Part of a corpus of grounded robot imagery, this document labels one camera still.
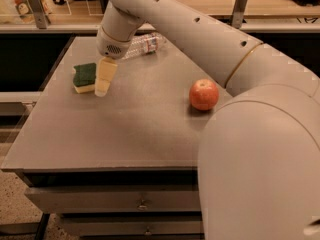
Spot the left metal bracket post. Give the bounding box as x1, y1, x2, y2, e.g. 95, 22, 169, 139
28, 0, 49, 29

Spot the lower grey drawer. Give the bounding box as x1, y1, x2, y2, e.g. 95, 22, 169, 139
59, 214, 203, 237

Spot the green and yellow sponge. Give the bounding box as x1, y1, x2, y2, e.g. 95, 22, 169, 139
73, 63, 96, 93

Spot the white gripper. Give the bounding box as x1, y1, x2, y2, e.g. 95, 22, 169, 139
95, 2, 144, 97

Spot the red apple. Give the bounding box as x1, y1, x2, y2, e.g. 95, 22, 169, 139
189, 79, 219, 111

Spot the right metal bracket post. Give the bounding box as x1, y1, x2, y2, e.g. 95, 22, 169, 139
230, 0, 248, 29

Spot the clear plastic water bottle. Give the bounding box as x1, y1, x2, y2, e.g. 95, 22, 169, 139
124, 32, 167, 59

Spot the metal bracket post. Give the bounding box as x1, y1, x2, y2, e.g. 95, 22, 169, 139
28, 0, 49, 29
230, 0, 248, 29

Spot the grey drawer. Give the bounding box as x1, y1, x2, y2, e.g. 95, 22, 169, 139
25, 185, 200, 214
59, 214, 203, 237

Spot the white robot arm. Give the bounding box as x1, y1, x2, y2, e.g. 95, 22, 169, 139
98, 0, 320, 240

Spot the grey metal drawer cabinet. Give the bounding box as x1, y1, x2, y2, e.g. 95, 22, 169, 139
0, 34, 234, 240

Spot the upper grey drawer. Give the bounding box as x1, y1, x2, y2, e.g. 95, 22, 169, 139
25, 185, 200, 214

